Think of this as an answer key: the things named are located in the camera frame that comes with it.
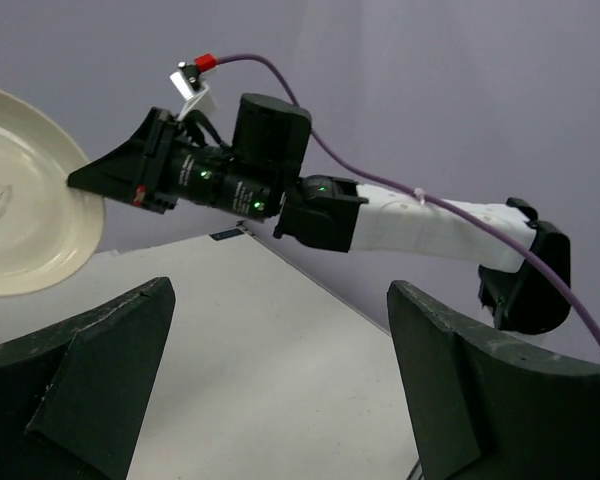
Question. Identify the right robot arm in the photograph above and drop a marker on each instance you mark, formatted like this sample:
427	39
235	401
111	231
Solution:
257	176

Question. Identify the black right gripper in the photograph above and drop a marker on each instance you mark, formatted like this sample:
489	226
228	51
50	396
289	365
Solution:
131	173

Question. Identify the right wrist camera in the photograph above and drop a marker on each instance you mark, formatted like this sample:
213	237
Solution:
190	81

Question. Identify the cream plate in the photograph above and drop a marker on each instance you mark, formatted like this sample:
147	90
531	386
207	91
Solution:
48	231

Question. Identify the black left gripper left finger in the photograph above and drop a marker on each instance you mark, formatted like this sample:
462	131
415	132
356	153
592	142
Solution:
73	395

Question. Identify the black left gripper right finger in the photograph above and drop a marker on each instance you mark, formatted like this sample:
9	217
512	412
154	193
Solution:
486	405

